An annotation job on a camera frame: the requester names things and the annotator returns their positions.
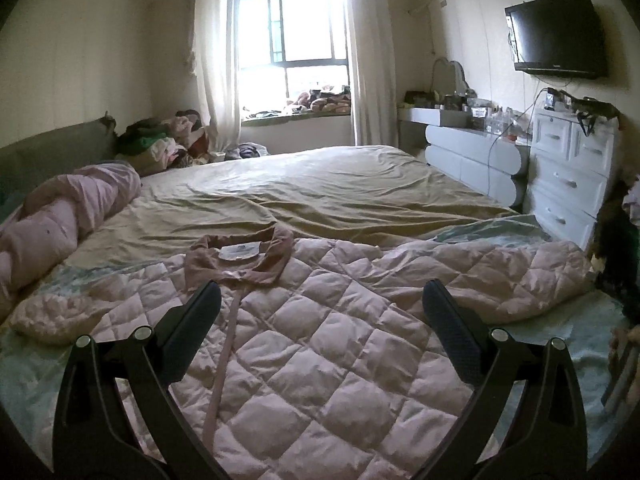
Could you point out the rolled pink duvet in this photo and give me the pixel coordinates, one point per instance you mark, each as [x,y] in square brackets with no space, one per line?
[55,217]

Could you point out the right sheer white curtain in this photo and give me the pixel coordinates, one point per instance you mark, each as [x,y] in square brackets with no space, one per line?
[372,74]

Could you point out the plush toys on windowsill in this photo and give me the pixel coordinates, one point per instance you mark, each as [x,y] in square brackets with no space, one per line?
[322,102]

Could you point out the left sheer white curtain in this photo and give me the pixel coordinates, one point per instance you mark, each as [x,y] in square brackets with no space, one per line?
[215,54]

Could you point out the black wall television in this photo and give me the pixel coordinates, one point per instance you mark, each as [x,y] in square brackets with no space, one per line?
[558,38]

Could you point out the pile of mixed clothes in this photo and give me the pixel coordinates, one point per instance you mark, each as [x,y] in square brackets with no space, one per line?
[154,145]

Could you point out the window with dark frame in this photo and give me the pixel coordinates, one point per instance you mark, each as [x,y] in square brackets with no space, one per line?
[289,51]

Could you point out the grey padded headboard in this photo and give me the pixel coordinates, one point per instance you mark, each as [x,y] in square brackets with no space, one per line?
[27,163]

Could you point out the pink quilted coat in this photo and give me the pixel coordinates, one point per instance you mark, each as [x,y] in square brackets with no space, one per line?
[239,264]

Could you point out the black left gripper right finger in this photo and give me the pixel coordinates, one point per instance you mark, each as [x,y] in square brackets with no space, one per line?
[525,418]

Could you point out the light teal patterned blanket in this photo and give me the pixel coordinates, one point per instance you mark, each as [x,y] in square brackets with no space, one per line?
[570,329]

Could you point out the grey vanity table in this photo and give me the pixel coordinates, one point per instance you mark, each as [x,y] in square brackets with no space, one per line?
[413,122]

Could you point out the white chest of drawers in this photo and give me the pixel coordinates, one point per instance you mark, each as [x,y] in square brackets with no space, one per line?
[572,167]

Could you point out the grey rounded dresser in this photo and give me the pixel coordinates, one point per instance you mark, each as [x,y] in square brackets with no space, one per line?
[491,165]

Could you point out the arched vanity mirror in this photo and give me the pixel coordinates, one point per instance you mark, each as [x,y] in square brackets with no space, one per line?
[448,77]

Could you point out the tan bed sheet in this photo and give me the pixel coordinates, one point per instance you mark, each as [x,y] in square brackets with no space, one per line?
[374,195]

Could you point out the sheer white curtain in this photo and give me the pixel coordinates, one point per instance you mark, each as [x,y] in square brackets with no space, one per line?
[372,74]
[215,54]

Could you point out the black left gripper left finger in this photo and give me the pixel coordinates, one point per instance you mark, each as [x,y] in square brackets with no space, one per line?
[115,417]

